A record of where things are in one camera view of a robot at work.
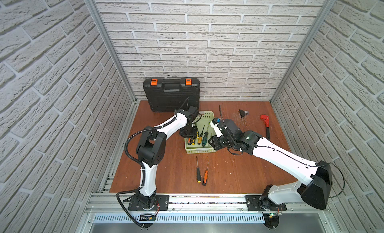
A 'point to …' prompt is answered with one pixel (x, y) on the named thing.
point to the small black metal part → (242, 112)
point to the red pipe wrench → (266, 119)
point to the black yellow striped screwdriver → (193, 140)
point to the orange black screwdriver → (189, 141)
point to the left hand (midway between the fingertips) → (192, 134)
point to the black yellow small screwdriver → (197, 133)
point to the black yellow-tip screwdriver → (198, 172)
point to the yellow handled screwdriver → (200, 137)
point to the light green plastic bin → (206, 116)
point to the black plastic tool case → (167, 94)
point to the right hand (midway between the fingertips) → (211, 140)
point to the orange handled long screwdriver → (205, 178)
